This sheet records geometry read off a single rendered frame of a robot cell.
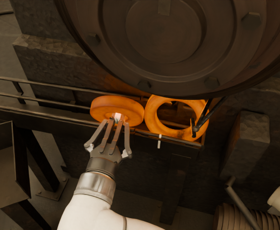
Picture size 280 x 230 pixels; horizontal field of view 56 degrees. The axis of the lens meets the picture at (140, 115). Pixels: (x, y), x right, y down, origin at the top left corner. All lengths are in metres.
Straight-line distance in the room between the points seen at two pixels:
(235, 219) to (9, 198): 0.66
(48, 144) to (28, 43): 0.92
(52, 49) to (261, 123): 0.61
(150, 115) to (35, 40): 0.41
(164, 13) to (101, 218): 0.41
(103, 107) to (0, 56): 1.79
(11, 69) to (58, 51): 1.47
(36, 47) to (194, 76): 0.52
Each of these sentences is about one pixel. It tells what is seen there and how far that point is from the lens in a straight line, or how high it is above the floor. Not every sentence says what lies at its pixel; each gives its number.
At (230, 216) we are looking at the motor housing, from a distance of 0.89.
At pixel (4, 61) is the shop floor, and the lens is 2.37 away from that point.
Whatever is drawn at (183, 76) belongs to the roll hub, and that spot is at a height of 1.02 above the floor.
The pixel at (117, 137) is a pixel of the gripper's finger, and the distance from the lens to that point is 0.70.
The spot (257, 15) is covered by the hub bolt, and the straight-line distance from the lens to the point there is 0.39.
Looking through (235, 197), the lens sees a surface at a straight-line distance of 0.85.
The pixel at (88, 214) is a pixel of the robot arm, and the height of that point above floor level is 0.79.
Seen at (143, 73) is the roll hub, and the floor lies 1.02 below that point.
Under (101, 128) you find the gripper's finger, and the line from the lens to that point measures 0.72.
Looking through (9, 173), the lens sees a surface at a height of 0.60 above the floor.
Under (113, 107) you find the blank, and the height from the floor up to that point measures 0.82.
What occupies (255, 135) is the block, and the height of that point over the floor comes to 0.80.
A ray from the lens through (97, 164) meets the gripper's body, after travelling 0.64.
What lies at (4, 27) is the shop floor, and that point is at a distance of 2.77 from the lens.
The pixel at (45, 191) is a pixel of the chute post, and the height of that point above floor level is 0.01.
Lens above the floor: 1.34
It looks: 51 degrees down
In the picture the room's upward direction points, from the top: straight up
